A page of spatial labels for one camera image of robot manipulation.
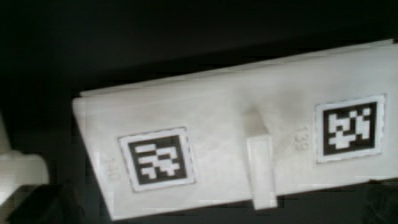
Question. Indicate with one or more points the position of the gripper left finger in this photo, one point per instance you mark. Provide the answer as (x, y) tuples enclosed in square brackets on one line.
[(40, 205)]

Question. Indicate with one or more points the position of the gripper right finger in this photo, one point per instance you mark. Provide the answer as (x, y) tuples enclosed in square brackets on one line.
[(381, 206)]

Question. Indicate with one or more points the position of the white cabinet body box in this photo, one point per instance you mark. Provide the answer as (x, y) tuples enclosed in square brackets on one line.
[(24, 170)]

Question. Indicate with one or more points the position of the white cabinet door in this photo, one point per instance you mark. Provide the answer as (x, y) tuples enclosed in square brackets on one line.
[(244, 133)]

